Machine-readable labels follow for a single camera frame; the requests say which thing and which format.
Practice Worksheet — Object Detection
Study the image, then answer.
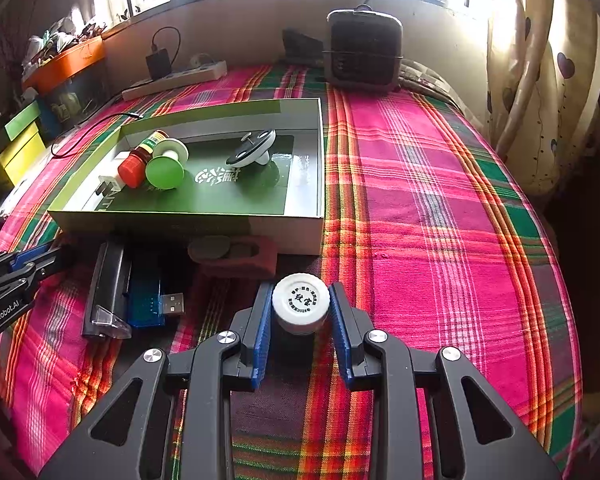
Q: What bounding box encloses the green and white spool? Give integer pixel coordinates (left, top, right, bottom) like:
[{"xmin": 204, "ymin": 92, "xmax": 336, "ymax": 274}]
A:
[{"xmin": 145, "ymin": 139, "xmax": 189, "ymax": 191}]

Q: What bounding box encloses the black charger adapter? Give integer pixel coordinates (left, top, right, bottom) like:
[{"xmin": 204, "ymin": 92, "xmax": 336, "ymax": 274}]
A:
[{"xmin": 146, "ymin": 50, "xmax": 173, "ymax": 81}]

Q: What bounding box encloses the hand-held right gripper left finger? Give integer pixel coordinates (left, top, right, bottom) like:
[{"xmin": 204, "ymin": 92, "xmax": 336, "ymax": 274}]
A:
[{"xmin": 37, "ymin": 281, "xmax": 275, "ymax": 480}]

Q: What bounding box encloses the blue translucent USB adapter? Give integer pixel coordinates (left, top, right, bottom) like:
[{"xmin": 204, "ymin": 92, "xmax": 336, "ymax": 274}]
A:
[{"xmin": 125, "ymin": 260, "xmax": 187, "ymax": 330}]

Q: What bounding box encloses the bright green box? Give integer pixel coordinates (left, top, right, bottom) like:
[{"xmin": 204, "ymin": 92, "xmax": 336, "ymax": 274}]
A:
[{"xmin": 4, "ymin": 101, "xmax": 41, "ymax": 142}]

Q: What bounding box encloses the white plug charger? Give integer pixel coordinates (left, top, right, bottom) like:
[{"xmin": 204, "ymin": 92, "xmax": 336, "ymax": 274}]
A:
[{"xmin": 96, "ymin": 150, "xmax": 131, "ymax": 198}]

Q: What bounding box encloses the yellow box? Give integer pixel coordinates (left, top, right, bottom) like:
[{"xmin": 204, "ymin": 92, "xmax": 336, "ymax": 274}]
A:
[{"xmin": 0, "ymin": 122, "xmax": 46, "ymax": 187}]

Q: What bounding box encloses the black portable heater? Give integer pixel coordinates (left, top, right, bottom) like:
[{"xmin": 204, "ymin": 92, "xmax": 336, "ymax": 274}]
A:
[{"xmin": 322, "ymin": 5, "xmax": 406, "ymax": 93}]

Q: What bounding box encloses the cream heart-print curtain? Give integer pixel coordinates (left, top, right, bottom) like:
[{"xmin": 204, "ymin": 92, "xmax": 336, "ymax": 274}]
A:
[{"xmin": 487, "ymin": 0, "xmax": 600, "ymax": 196}]

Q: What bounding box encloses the dark wedge-shaped object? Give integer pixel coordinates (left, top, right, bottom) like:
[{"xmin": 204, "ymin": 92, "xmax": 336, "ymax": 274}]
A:
[{"xmin": 281, "ymin": 29, "xmax": 331, "ymax": 67}]

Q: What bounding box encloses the round black and white disc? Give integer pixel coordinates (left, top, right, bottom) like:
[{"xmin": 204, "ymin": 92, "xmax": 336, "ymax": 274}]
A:
[{"xmin": 225, "ymin": 129, "xmax": 277, "ymax": 167}]

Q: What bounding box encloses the green cardboard box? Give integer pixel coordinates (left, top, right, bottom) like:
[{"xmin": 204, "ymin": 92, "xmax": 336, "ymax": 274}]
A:
[{"xmin": 46, "ymin": 97, "xmax": 326, "ymax": 256}]

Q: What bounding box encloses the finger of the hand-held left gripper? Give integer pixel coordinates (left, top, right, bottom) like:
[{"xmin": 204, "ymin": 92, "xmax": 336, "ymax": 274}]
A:
[
  {"xmin": 0, "ymin": 266, "xmax": 49, "ymax": 306},
  {"xmin": 0, "ymin": 241, "xmax": 77, "ymax": 277}
]

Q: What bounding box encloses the white power strip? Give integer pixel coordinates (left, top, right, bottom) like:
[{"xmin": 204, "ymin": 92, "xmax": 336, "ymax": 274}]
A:
[{"xmin": 121, "ymin": 60, "xmax": 228, "ymax": 102}]

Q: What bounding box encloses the black looped charger cable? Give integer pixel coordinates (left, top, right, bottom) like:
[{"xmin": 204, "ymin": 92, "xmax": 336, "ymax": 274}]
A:
[{"xmin": 151, "ymin": 26, "xmax": 182, "ymax": 58}]

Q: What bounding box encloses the pink clip with oval pad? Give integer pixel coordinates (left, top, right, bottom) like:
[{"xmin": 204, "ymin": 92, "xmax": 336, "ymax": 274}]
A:
[{"xmin": 187, "ymin": 235, "xmax": 279, "ymax": 279}]

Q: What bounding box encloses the red-capped brown bottle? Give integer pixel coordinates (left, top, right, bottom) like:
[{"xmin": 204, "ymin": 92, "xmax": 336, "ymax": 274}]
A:
[{"xmin": 117, "ymin": 130, "xmax": 171, "ymax": 189}]

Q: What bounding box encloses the orange tray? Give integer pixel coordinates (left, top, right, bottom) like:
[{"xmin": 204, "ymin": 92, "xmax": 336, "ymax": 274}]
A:
[{"xmin": 21, "ymin": 36, "xmax": 106, "ymax": 95}]

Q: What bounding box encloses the grey patterned cloth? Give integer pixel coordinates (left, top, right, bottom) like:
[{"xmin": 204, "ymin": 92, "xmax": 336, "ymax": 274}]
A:
[{"xmin": 400, "ymin": 60, "xmax": 481, "ymax": 111}]

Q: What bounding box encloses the black rectangular gadget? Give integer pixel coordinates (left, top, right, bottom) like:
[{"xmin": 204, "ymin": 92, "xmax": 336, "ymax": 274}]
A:
[{"xmin": 81, "ymin": 241, "xmax": 133, "ymax": 343}]

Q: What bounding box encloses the pile of clutter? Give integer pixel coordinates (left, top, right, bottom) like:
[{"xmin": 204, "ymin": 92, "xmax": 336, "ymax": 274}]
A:
[{"xmin": 22, "ymin": 7, "xmax": 106, "ymax": 68}]

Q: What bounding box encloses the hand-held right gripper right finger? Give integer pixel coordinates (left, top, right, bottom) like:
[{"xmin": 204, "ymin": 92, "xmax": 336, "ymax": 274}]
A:
[{"xmin": 328, "ymin": 281, "xmax": 563, "ymax": 480}]

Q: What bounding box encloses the clear plastic container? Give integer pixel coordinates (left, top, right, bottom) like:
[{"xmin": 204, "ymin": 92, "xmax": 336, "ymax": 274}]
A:
[{"xmin": 37, "ymin": 62, "xmax": 108, "ymax": 138}]

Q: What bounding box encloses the small white bottle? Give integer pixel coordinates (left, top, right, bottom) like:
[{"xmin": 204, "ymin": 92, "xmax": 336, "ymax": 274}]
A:
[{"xmin": 271, "ymin": 272, "xmax": 331, "ymax": 335}]

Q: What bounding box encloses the pink green plaid blanket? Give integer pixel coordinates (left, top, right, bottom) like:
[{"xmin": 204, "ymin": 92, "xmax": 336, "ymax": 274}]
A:
[{"xmin": 0, "ymin": 62, "xmax": 581, "ymax": 480}]

